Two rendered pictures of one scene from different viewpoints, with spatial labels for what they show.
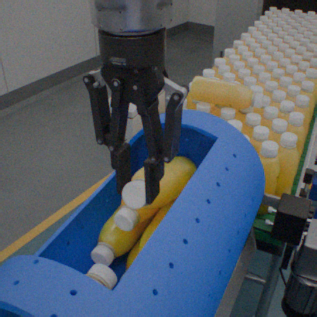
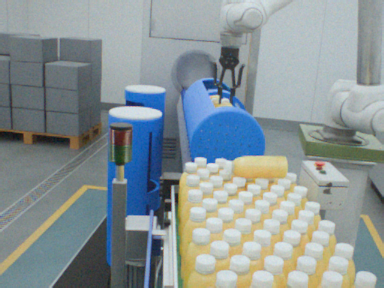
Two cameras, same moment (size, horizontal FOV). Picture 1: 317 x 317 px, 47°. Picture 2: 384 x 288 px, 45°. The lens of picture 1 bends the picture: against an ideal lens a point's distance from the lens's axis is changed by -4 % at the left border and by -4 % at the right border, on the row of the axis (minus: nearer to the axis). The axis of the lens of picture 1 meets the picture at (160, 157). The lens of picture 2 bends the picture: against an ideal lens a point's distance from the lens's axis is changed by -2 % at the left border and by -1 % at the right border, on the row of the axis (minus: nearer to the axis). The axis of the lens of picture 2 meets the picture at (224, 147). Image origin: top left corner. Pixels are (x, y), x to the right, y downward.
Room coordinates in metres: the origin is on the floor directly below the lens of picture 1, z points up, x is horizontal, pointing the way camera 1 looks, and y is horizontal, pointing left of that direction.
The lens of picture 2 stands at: (2.02, -1.03, 1.56)
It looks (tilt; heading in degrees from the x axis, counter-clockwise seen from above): 16 degrees down; 146
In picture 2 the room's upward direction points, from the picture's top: 5 degrees clockwise
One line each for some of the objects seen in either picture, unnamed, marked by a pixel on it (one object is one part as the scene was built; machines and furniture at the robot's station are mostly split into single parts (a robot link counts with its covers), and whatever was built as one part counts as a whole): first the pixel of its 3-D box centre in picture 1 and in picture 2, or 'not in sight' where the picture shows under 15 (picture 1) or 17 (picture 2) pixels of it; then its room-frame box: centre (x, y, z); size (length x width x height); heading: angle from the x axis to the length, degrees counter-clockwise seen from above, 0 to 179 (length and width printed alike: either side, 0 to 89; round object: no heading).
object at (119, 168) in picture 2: not in sight; (120, 153); (0.86, -0.59, 1.18); 0.06 x 0.06 x 0.16
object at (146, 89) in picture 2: not in sight; (145, 88); (-0.98, 0.28, 1.03); 0.28 x 0.28 x 0.01
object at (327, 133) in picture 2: not in sight; (337, 130); (0.53, 0.61, 1.09); 0.22 x 0.18 x 0.06; 149
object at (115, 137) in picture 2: not in sight; (121, 135); (0.86, -0.59, 1.23); 0.06 x 0.06 x 0.04
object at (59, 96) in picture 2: not in sight; (43, 87); (-3.69, 0.13, 0.59); 1.20 x 0.80 x 1.19; 53
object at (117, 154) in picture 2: not in sight; (120, 151); (0.86, -0.59, 1.18); 0.06 x 0.06 x 0.05
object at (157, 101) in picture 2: not in sight; (142, 149); (-0.98, 0.28, 0.59); 0.28 x 0.28 x 0.88
